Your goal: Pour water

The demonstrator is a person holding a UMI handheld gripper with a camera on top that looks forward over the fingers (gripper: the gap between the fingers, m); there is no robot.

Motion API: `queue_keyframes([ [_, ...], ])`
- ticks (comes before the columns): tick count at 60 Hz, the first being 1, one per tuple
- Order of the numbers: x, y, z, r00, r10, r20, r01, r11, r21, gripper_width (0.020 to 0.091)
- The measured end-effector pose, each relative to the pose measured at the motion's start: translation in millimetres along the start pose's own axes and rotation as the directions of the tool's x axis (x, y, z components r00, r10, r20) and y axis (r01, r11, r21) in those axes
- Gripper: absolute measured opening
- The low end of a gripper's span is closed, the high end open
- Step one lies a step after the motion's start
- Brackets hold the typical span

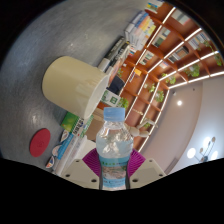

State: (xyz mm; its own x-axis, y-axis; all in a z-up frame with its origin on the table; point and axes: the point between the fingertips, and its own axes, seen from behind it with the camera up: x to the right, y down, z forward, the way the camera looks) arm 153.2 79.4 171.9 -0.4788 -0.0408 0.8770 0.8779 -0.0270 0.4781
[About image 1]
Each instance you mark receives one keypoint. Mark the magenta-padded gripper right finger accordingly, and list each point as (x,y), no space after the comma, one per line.
(146,171)

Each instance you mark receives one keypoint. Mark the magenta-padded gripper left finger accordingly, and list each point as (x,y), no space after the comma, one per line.
(80,171)

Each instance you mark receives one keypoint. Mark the clear water bottle blue cap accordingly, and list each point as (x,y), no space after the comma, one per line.
(114,146)

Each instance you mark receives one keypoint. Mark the white book blue spine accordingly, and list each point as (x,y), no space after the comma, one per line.
(66,148)

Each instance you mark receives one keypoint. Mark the printed paper sticker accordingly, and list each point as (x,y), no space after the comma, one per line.
(56,149)
(64,135)
(50,163)

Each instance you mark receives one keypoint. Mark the wooden artist mannequin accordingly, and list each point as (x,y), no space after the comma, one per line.
(141,130)

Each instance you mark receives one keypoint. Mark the flat green white box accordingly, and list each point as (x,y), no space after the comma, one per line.
(75,123)

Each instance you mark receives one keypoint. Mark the flat round red coaster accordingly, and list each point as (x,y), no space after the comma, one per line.
(40,142)

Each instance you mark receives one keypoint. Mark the ceiling lamp with round lights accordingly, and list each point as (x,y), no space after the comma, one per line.
(201,151)

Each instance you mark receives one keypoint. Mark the recessed ceiling spotlight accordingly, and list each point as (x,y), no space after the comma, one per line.
(179,102)

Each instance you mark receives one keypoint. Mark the tall green white carton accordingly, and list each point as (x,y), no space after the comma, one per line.
(110,98)

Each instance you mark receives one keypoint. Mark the cream cylindrical cup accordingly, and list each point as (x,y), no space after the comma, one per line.
(71,83)

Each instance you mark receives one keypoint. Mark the dark blue chair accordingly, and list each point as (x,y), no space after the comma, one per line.
(116,86)

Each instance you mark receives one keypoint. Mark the dark book stack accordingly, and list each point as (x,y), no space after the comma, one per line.
(115,55)

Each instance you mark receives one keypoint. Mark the wooden bookshelf unit with plants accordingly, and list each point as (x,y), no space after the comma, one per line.
(166,50)

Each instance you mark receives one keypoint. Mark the colourful book stack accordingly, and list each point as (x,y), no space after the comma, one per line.
(140,30)

